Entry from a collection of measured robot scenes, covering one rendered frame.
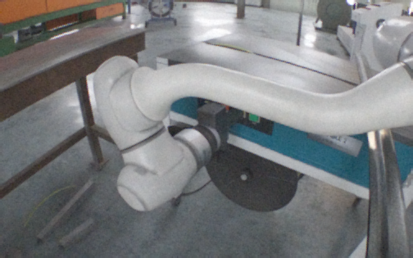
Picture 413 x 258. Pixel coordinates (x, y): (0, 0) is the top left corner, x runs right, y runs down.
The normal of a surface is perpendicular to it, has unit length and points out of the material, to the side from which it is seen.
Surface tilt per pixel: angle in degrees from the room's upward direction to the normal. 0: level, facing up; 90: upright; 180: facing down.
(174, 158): 51
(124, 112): 79
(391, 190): 0
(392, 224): 0
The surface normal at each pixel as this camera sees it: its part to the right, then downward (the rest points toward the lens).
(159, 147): 0.58, -0.17
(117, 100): -0.22, 0.23
